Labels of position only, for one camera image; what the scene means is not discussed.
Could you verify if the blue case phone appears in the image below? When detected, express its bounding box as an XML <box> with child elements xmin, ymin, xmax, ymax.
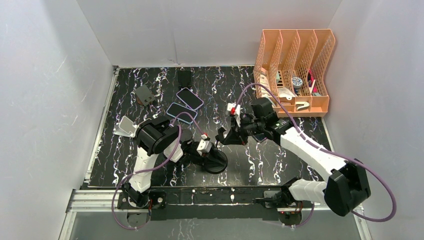
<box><xmin>166</xmin><ymin>102</ymin><xmax>198</xmax><ymax>125</ymax></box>

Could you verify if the silver metal phone stand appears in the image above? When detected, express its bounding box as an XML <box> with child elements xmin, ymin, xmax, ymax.
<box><xmin>113</xmin><ymin>115</ymin><xmax>139</xmax><ymax>138</ymax></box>

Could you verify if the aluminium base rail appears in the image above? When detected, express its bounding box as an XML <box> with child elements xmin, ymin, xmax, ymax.
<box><xmin>59</xmin><ymin>187</ymin><xmax>372</xmax><ymax>240</ymax></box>

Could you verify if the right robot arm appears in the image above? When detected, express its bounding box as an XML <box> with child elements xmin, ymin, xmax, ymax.
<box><xmin>215</xmin><ymin>97</ymin><xmax>371</xmax><ymax>217</ymax></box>

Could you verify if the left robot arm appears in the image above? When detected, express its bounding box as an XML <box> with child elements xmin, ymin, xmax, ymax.
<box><xmin>121</xmin><ymin>116</ymin><xmax>203</xmax><ymax>208</ymax></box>

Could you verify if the green tall box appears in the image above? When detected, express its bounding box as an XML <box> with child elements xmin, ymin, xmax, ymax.
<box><xmin>275</xmin><ymin>72</ymin><xmax>281</xmax><ymax>86</ymax></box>

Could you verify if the white plastic packet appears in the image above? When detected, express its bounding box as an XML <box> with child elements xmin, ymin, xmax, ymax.
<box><xmin>277</xmin><ymin>86</ymin><xmax>296</xmax><ymax>101</ymax></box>

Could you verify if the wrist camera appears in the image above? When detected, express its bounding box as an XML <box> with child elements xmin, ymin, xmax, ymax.
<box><xmin>196</xmin><ymin>133</ymin><xmax>212</xmax><ymax>156</ymax></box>
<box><xmin>227</xmin><ymin>103</ymin><xmax>241</xmax><ymax>127</ymax></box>

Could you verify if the magenta notebook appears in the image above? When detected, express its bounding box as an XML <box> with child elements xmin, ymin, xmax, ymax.
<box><xmin>307</xmin><ymin>70</ymin><xmax>317</xmax><ymax>93</ymax></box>

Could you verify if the dark wooden phone stand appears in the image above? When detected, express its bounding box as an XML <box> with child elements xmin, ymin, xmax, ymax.
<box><xmin>135</xmin><ymin>85</ymin><xmax>156</xmax><ymax>106</ymax></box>

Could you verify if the purple back magsafe phone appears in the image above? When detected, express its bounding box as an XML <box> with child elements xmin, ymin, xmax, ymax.
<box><xmin>252</xmin><ymin>133</ymin><xmax>267</xmax><ymax>143</ymax></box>

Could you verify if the purple case phone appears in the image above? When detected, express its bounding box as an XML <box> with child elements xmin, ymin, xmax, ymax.
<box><xmin>176</xmin><ymin>87</ymin><xmax>204</xmax><ymax>111</ymax></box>

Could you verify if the round blue lid jar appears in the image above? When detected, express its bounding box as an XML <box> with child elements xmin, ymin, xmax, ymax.
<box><xmin>291</xmin><ymin>76</ymin><xmax>304</xmax><ymax>90</ymax></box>

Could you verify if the black round base phone stand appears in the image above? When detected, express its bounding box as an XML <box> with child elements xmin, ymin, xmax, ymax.
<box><xmin>202</xmin><ymin>127</ymin><xmax>229</xmax><ymax>175</ymax></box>

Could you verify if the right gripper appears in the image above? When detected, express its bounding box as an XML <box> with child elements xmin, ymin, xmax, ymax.
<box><xmin>223</xmin><ymin>115</ymin><xmax>265</xmax><ymax>146</ymax></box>

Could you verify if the white oval label pack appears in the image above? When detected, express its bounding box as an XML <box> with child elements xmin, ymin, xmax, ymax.
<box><xmin>258</xmin><ymin>72</ymin><xmax>271</xmax><ymax>98</ymax></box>

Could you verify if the orange desk file organizer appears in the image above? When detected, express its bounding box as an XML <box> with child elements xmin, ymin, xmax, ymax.
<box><xmin>253</xmin><ymin>29</ymin><xmax>336</xmax><ymax>117</ymax></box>

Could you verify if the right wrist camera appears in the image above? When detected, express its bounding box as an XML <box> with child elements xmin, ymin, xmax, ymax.
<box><xmin>227</xmin><ymin>103</ymin><xmax>241</xmax><ymax>127</ymax></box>

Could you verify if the black folding phone stand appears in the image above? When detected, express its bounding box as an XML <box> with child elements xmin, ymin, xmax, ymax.
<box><xmin>177</xmin><ymin>70</ymin><xmax>192</xmax><ymax>90</ymax></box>

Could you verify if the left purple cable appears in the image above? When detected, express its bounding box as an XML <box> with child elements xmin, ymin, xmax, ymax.
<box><xmin>111</xmin><ymin>111</ymin><xmax>210</xmax><ymax>231</ymax></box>

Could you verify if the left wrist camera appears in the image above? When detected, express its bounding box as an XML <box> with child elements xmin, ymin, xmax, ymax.
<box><xmin>196</xmin><ymin>133</ymin><xmax>212</xmax><ymax>156</ymax></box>

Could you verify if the white flat card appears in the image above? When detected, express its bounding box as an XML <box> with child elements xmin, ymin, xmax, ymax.
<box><xmin>309</xmin><ymin>79</ymin><xmax>316</xmax><ymax>94</ymax></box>

